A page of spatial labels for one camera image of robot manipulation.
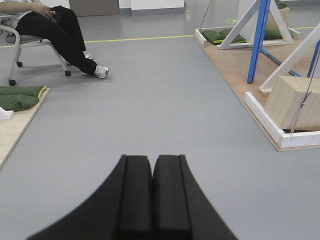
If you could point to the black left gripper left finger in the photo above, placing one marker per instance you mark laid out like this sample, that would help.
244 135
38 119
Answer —
120 209

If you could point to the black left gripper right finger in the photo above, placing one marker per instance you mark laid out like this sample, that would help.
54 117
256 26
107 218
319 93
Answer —
181 210

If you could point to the left wooden platform board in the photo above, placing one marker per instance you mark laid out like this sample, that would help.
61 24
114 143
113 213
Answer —
11 130

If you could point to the wooden platform board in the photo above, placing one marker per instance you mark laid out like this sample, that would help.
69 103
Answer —
11 130
234 64

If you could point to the green sandbag near left platform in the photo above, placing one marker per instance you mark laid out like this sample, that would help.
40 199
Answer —
20 98

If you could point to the light wooden block weight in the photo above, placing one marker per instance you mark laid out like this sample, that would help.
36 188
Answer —
294 103

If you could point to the right wooden platform board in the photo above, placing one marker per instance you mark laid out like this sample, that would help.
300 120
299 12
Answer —
234 64

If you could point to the grey office chair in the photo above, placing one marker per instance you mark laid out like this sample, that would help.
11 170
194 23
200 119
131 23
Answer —
25 41

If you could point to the seated person in black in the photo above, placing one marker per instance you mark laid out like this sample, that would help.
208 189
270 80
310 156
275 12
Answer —
57 24

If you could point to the white near support brace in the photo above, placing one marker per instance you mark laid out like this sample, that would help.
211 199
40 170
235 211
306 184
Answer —
292 60

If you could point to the green sandbag right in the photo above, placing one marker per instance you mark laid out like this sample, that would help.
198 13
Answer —
272 34

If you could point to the white wooden support brace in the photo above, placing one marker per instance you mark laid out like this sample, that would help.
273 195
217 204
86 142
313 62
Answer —
248 13

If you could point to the white platform edge rail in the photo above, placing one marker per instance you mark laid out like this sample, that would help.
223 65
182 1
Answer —
281 140

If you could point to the white bracket on left platform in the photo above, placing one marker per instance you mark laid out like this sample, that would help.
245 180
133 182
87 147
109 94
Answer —
6 114

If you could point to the blue door frame post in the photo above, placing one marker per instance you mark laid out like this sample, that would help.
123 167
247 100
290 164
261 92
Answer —
264 8

